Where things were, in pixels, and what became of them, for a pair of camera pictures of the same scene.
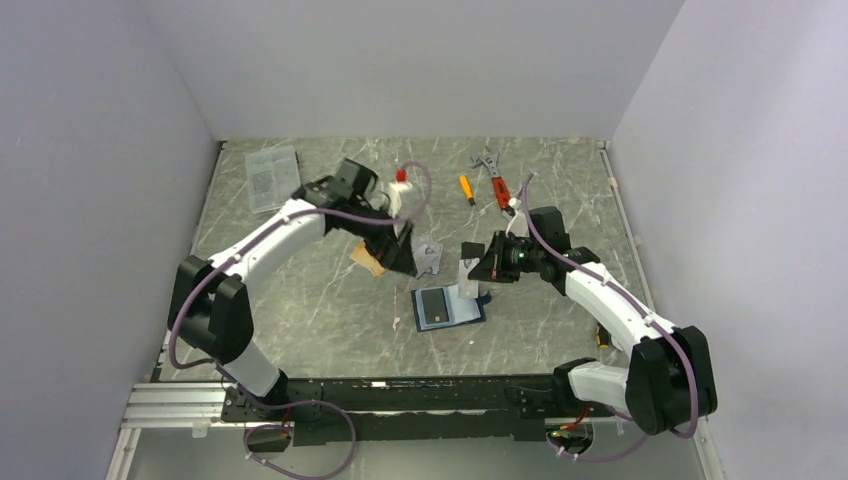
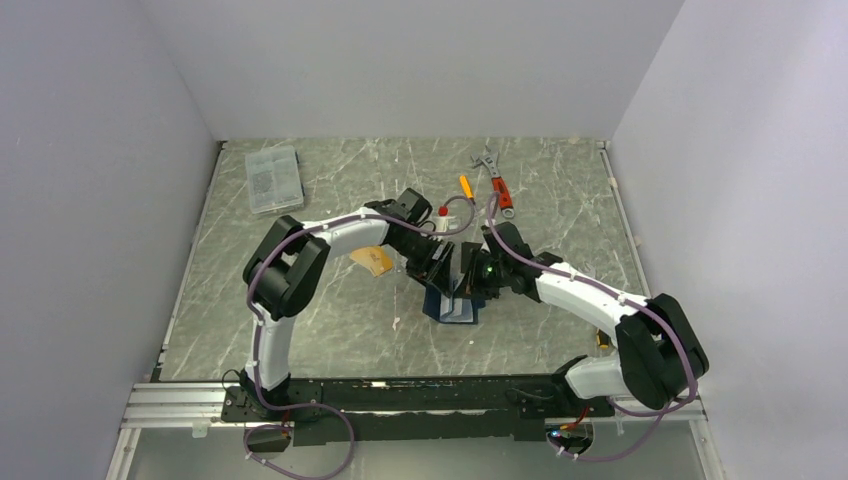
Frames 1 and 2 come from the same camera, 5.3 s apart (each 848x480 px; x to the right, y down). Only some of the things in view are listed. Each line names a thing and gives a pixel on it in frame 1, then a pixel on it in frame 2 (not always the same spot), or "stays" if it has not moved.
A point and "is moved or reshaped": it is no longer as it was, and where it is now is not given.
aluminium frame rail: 176,405 stays
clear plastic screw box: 273,176 stays
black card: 472,250 stays
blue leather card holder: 460,311 is moved or reshaped
